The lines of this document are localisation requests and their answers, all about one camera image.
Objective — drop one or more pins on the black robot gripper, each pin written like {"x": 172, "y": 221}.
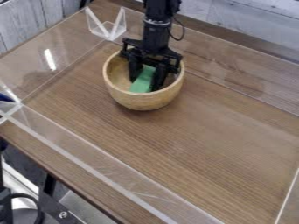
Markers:
{"x": 151, "y": 51}

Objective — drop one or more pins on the green rectangular block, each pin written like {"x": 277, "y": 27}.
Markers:
{"x": 141, "y": 80}

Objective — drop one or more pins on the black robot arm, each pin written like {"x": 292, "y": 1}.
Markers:
{"x": 159, "y": 10}

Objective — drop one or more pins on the light wooden bowl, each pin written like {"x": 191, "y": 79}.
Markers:
{"x": 114, "y": 76}

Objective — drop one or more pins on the black table leg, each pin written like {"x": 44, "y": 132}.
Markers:
{"x": 49, "y": 185}

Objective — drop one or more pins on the clear acrylic corner bracket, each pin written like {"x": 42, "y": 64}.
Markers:
{"x": 106, "y": 30}

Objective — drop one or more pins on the clear acrylic tray wall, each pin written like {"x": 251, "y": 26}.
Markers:
{"x": 209, "y": 160}

